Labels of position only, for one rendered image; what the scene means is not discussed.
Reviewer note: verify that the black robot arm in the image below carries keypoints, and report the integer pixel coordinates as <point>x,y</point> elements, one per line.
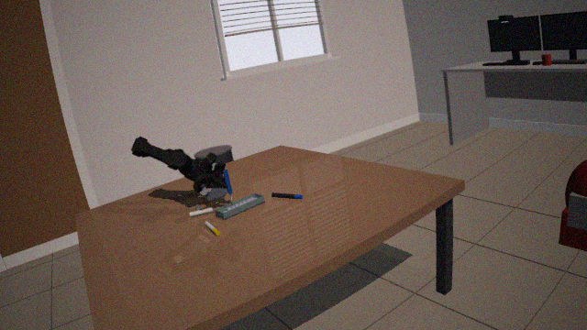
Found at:
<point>175,159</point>

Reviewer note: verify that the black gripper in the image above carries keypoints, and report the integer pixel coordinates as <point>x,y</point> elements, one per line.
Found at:
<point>211,178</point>

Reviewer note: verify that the black stylus with blue tip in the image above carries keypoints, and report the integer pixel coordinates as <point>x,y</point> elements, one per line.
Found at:
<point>286,195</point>

